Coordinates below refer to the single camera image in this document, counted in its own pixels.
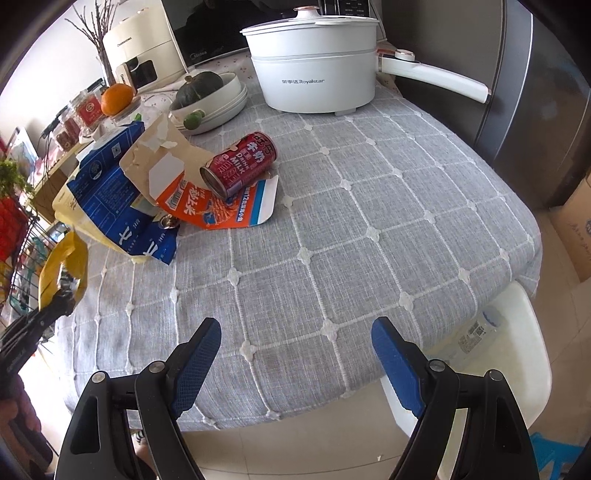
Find blue white carton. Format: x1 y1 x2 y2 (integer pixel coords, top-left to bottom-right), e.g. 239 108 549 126
76 121 145 181

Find black wire rack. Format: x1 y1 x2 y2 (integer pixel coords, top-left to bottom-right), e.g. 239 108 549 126
0 212 61 319

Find large orange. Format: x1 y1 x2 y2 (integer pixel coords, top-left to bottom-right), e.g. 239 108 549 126
100 83 136 117

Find green plant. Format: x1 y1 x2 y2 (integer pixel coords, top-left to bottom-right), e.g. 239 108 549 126
0 159 38 199

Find wooden side cabinet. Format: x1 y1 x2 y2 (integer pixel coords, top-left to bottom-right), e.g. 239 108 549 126
28 138 93 222

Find white kitchen appliance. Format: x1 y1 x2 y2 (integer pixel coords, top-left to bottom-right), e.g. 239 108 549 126
102 11 188 90

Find white ceramic bowl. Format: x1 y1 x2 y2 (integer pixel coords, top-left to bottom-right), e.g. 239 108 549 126
170 71 243 121

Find clear plastic bottle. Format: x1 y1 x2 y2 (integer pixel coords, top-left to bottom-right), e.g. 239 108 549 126
443 307 506 358

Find dried bare branches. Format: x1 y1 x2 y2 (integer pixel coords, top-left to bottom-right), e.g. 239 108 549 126
65 0 121 86

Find grey checked tablecloth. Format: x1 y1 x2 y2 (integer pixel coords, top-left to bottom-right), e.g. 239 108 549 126
55 69 543 432

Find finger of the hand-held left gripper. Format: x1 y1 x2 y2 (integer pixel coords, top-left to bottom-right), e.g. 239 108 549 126
28 284 87 330

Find orange white carton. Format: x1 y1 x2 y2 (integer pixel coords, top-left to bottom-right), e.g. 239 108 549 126
119 113 279 230

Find glass jar wooden lid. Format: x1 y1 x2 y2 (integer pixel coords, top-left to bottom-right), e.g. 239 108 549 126
97 99 144 137

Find brown cardboard box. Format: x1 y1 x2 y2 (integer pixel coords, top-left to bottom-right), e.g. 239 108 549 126
549 173 591 283

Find white bowl with squash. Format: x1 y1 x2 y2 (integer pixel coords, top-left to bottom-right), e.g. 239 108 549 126
173 85 249 136

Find black microwave oven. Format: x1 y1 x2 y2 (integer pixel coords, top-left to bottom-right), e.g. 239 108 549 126
171 0 384 70

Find blue plastic stool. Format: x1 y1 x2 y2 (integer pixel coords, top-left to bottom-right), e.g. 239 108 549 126
529 429 583 480

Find dark green squash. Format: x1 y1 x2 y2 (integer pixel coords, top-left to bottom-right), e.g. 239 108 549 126
175 70 225 108

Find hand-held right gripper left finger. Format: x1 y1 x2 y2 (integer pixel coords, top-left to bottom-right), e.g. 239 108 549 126
58 318 222 480

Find glass jar red contents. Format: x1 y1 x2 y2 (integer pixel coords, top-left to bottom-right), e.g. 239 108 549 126
53 113 81 151

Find white pot lid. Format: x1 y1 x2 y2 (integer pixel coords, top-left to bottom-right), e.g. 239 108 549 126
241 6 382 35

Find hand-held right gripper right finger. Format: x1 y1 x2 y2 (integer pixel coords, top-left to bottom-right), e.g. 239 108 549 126
370 316 539 480

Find red milk can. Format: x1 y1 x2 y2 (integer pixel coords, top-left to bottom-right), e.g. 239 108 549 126
199 131 277 199

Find white electric cooking pot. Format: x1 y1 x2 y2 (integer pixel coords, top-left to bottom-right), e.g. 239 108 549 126
240 6 491 117

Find white trash bin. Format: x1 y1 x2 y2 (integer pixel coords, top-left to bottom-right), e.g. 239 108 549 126
379 281 552 439

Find grey refrigerator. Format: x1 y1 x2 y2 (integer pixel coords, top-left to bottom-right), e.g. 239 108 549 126
383 0 591 213

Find yellow plastic bag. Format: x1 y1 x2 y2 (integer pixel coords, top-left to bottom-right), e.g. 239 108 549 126
39 187 153 311

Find glass jar red label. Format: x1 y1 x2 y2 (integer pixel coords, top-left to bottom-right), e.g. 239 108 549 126
69 88 105 130

